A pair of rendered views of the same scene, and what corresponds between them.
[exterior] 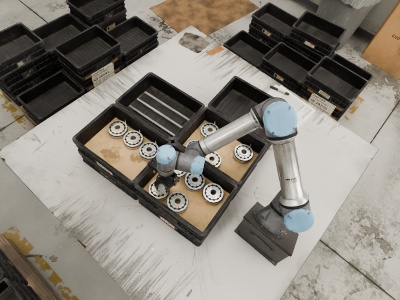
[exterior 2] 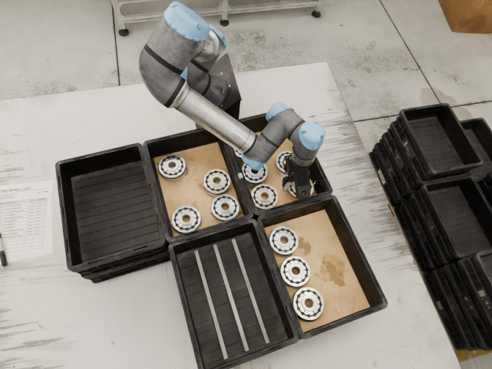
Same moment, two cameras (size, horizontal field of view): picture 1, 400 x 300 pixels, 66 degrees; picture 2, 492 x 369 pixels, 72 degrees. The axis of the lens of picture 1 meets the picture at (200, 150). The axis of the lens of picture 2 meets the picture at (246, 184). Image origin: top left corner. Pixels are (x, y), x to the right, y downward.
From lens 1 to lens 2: 1.26 m
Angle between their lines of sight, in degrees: 55
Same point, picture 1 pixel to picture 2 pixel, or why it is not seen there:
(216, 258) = not seen: hidden behind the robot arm
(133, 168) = (312, 234)
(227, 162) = (198, 172)
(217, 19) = not seen: outside the picture
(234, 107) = (115, 238)
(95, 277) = not seen: hidden behind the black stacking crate
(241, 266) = (255, 105)
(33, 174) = (430, 332)
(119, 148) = (317, 273)
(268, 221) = (222, 83)
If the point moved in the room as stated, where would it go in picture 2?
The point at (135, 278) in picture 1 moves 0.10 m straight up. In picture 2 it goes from (351, 152) to (359, 140)
